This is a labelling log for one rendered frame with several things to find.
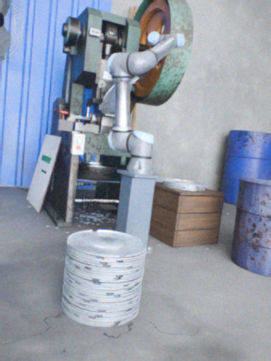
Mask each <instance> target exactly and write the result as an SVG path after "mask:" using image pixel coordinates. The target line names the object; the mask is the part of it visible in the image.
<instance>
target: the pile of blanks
mask: <svg viewBox="0 0 271 361"><path fill-rule="evenodd" d="M146 252H147V249H146V251H144V252H142V253H140V254H138V255H134V256H130V257H121V258H111V257H101V256H96V255H90V254H87V253H84V252H79V251H77V250H75V249H73V248H72V247H71V246H70V245H69V244H68V242H67V248H66V250H65V254H66V257H65V268H64V283H63V297H62V309H63V310H64V313H65V314H66V315H67V316H68V317H70V318H71V319H73V320H74V321H76V322H80V323H82V324H84V325H88V326H96V327H113V326H120V325H123V324H125V323H128V322H129V321H131V320H132V319H133V318H135V317H136V316H137V314H138V313H139V304H140V292H141V286H142V280H143V275H144V264H145V258H146Z"/></svg>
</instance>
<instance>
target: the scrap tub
mask: <svg viewBox="0 0 271 361"><path fill-rule="evenodd" d="M232 233H233V238H232V239H233V244H232V252H231V261H232V262H233V263H234V264H235V265H237V266H238V267H240V268H243V269H244V270H245V271H248V272H253V273H256V274H258V275H262V276H267V277H271V180H266V179H260V178H251V177H241V178H240V187H239V193H238V199H237V204H236V218H235V225H234V230H233V231H232Z"/></svg>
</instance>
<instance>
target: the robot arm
mask: <svg viewBox="0 0 271 361"><path fill-rule="evenodd" d="M148 43H149V45H150V46H152V48H151V49H150V50H149V49H148V50H146V51H144V52H130V53H115V54H113V55H111V56H110V58H109V60H108V62H107V71H108V73H109V74H110V75H111V79H112V80H113V82H114V83H115V126H114V127H113V128H112V131H111V132H110V135H109V137H108V142H109V144H110V147H111V149H112V150H116V151H125V152H130V153H131V158H130V162H129V164H128V166H127V172H130V173H135V174H141V175H152V173H153V170H152V162H151V158H152V147H153V144H154V142H153V140H154V137H153V135H152V134H149V133H147V132H143V131H133V132H132V128H131V127H130V85H132V84H135V83H137V82H139V81H141V80H142V79H143V78H144V77H145V76H146V75H148V71H149V70H150V69H152V68H153V67H155V66H156V65H157V64H158V62H159V61H160V60H161V59H163V58H164V57H165V56H167V55H168V54H169V53H170V52H171V51H172V50H173V49H174V48H176V47H182V46H184V44H185V36H184V35H183V34H174V35H158V33H157V32H156V31H153V32H151V33H150V34H149V35H148ZM135 75H139V76H135ZM133 76H135V77H134V79H132V77H133Z"/></svg>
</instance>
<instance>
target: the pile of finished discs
mask: <svg viewBox="0 0 271 361"><path fill-rule="evenodd" d="M163 185H164V186H166V187H171V188H175V189H184V190H190V191H196V190H197V191H204V190H205V187H206V186H205V185H204V184H202V183H198V182H194V181H191V180H180V179H169V178H167V179H164V180H163Z"/></svg>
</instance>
